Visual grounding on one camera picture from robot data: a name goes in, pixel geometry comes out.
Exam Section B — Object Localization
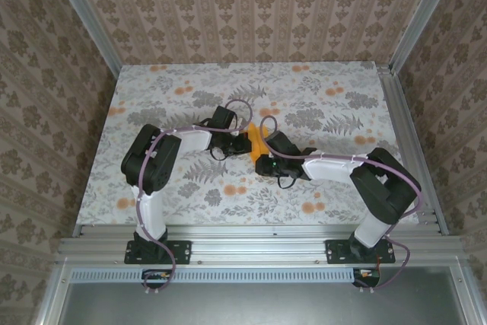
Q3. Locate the floral patterned table cover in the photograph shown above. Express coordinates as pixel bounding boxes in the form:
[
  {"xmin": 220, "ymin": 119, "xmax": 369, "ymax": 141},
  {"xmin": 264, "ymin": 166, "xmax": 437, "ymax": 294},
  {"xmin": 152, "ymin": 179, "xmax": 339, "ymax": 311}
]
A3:
[{"xmin": 75, "ymin": 61, "xmax": 419, "ymax": 227}]

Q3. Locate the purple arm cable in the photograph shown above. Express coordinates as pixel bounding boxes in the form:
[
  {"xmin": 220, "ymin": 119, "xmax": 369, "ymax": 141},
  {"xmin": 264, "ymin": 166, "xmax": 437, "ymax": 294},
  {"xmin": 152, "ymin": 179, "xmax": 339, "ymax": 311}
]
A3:
[
  {"xmin": 135, "ymin": 98, "xmax": 254, "ymax": 298},
  {"xmin": 259, "ymin": 114, "xmax": 423, "ymax": 295}
]

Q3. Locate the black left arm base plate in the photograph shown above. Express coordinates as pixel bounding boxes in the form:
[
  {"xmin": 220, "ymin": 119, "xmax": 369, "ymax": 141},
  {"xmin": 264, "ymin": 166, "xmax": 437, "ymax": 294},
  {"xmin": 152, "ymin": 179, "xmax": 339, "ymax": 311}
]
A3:
[{"xmin": 125, "ymin": 240, "xmax": 192, "ymax": 265}]

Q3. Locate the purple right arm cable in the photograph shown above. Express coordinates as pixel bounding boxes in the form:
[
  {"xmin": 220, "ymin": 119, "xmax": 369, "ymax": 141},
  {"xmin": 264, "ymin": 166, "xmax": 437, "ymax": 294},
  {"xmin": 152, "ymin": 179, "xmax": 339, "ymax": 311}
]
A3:
[{"xmin": 259, "ymin": 114, "xmax": 423, "ymax": 295}]

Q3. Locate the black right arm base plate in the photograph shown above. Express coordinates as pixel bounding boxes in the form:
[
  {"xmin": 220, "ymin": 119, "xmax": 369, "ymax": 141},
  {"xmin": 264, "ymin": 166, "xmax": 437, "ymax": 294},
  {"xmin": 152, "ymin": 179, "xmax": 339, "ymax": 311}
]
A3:
[{"xmin": 326, "ymin": 238, "xmax": 396, "ymax": 265}]

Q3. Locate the orange cloth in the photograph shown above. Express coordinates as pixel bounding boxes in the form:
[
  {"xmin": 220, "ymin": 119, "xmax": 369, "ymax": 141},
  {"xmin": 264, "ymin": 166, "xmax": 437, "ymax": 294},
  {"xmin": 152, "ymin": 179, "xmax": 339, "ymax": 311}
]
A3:
[{"xmin": 246, "ymin": 123, "xmax": 268, "ymax": 162}]

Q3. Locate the short aluminium side rail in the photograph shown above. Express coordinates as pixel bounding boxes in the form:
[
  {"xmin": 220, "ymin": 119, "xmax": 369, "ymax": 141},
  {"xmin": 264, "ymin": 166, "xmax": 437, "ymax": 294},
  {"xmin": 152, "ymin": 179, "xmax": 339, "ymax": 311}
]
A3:
[{"xmin": 376, "ymin": 65, "xmax": 450, "ymax": 237}]

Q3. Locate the grey metal tray panel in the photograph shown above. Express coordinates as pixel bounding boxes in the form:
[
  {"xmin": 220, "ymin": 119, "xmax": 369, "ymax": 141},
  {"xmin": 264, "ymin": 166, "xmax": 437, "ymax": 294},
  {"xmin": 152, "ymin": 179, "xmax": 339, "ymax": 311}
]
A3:
[{"xmin": 36, "ymin": 263, "xmax": 487, "ymax": 325}]

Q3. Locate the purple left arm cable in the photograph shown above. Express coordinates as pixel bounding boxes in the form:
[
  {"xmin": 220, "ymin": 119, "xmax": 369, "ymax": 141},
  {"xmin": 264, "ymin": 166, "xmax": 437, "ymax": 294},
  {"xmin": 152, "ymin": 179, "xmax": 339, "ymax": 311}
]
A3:
[{"xmin": 135, "ymin": 98, "xmax": 254, "ymax": 298}]

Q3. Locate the grey slotted cable duct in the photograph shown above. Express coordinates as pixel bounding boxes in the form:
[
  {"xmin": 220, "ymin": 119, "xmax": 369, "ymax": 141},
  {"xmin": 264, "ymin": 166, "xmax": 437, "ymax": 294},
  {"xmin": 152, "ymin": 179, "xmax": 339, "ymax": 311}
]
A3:
[{"xmin": 70, "ymin": 267, "xmax": 377, "ymax": 284}]

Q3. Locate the long aluminium frame rail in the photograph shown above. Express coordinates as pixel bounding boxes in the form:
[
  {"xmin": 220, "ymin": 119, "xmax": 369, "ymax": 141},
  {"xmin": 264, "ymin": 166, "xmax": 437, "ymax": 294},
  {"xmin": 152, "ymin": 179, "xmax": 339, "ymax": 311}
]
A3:
[{"xmin": 56, "ymin": 224, "xmax": 463, "ymax": 265}]

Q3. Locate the aluminium frame post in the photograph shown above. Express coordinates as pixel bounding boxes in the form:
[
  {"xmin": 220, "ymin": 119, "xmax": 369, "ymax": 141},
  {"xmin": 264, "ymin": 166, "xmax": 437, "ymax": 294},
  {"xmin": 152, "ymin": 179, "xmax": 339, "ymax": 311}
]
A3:
[
  {"xmin": 47, "ymin": 0, "xmax": 123, "ymax": 77},
  {"xmin": 390, "ymin": 0, "xmax": 463, "ymax": 73}
]

